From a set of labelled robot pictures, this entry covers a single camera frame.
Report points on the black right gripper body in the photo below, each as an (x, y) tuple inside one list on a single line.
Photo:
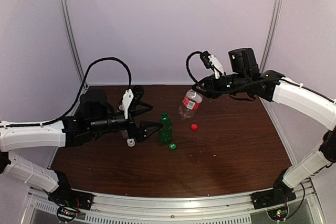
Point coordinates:
[(217, 92)]

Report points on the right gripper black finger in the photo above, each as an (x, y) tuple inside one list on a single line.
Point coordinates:
[(203, 92), (200, 84)]

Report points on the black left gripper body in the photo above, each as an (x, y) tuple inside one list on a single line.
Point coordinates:
[(132, 128)]

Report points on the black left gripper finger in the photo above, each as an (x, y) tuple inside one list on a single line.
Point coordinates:
[(141, 108), (147, 129)]

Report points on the white flip bottle cap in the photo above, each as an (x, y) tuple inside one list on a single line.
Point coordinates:
[(131, 142)]

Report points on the clear bottle red cap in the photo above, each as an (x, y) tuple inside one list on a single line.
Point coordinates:
[(190, 104)]

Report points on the green plastic bottle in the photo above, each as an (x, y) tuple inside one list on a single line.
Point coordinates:
[(165, 133)]

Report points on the green bottle cap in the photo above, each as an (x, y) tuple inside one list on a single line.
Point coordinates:
[(172, 146)]

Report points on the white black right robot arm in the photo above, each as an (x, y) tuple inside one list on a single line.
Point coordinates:
[(272, 87)]

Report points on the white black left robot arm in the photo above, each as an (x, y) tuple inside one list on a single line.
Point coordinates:
[(94, 118)]

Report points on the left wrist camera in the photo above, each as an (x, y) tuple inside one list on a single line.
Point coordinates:
[(130, 99)]

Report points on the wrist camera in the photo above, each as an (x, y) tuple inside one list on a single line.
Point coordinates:
[(211, 62), (130, 99)]

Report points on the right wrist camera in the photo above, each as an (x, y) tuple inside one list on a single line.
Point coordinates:
[(211, 62)]

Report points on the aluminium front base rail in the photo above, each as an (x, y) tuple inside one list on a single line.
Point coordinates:
[(234, 208)]

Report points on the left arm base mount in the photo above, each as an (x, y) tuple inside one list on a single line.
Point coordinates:
[(69, 201)]

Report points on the aluminium corner post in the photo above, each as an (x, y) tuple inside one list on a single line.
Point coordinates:
[(276, 10)]

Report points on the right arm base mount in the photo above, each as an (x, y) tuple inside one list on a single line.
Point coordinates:
[(276, 199)]

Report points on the left aluminium frame post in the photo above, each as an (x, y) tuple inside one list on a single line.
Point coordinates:
[(71, 39)]

